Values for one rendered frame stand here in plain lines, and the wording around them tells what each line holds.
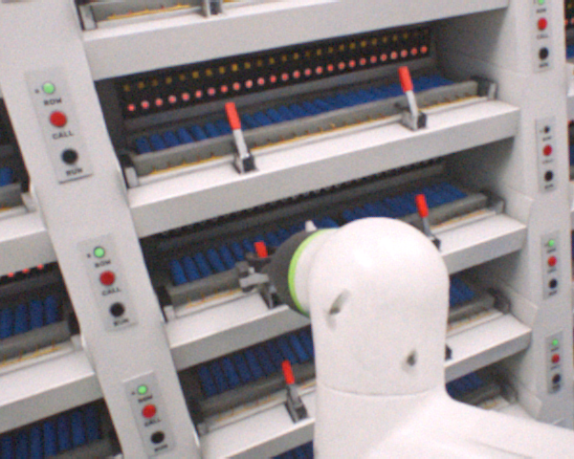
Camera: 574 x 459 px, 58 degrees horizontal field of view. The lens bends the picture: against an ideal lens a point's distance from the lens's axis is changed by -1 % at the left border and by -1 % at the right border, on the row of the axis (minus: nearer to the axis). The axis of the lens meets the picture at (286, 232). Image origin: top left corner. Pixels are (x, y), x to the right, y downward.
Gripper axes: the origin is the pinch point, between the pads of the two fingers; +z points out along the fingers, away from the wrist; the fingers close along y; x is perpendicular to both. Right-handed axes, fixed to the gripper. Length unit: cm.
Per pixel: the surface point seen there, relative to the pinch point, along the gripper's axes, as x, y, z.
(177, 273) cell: 0.6, -11.4, 7.9
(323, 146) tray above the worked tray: 13.3, 12.1, -3.2
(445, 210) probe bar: -1.6, 33.6, 3.4
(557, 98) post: 12, 52, -6
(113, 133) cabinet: 23.7, -14.6, 11.8
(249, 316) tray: -7.0, -4.3, -1.3
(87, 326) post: -1.1, -24.5, -3.3
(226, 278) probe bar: -1.6, -5.2, 3.4
